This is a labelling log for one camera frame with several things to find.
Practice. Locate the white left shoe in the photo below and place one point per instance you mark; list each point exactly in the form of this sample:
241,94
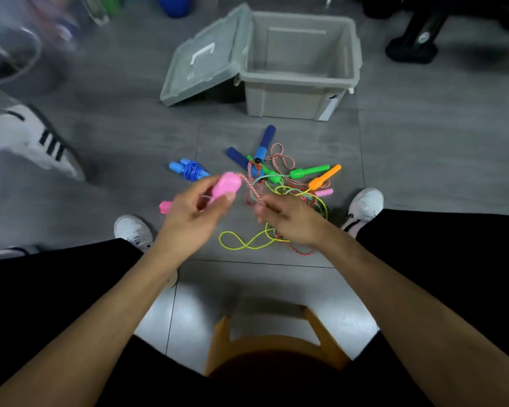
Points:
131,230

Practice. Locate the person's right leg black trousers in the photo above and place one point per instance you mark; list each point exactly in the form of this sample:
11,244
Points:
471,258

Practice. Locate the grey metal bowl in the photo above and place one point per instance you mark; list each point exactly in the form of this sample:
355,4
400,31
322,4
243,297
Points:
46,76

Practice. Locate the person's left hand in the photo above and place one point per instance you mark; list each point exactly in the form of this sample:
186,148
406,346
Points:
186,226

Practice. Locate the black dumbbell rack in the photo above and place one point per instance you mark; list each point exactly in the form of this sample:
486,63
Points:
415,46

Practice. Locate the grey-green box lid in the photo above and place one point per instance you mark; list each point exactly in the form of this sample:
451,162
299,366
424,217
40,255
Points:
199,67

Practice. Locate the person's right forearm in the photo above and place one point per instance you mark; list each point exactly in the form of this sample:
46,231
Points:
432,326

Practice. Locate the person's left forearm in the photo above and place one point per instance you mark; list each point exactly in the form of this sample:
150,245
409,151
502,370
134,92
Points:
80,330

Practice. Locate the person's left leg black trousers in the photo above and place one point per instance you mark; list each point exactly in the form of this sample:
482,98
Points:
34,292

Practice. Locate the person's right hand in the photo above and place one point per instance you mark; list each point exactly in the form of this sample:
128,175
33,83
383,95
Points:
297,222

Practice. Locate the wooden stool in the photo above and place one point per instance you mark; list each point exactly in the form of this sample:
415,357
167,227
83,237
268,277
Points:
254,347

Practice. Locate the grey plastic storage box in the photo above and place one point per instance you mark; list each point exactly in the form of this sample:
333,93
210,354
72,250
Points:
288,103

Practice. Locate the white right shoe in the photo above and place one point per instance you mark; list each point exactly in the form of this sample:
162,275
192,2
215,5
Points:
365,205

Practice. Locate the person's leg black trousers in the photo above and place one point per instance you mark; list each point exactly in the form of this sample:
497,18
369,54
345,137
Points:
471,258
34,292

